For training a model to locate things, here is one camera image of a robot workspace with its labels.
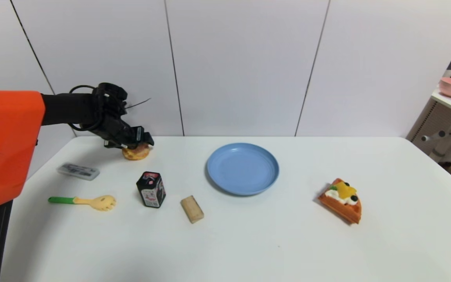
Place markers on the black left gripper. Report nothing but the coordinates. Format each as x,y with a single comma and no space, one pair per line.
138,134

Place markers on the pink-topped cream puff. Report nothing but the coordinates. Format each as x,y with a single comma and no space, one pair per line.
135,153

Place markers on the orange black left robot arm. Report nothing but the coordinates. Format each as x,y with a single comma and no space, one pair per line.
6,145

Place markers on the blue plate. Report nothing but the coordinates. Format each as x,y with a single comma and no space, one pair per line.
242,169

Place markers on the black small drink carton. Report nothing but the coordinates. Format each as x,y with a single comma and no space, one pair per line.
151,190

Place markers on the grey transparent plastic case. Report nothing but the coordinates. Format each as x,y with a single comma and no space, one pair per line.
78,171

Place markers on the tan wooden block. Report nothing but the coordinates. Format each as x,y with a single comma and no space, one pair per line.
192,209

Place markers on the waffle slice with fruit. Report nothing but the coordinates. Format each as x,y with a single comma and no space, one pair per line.
343,203

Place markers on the white side shelf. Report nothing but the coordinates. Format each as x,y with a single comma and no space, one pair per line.
439,117

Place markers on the white stand with black knobs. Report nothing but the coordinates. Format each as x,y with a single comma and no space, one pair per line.
448,141

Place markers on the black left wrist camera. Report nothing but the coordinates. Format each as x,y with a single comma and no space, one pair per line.
110,98

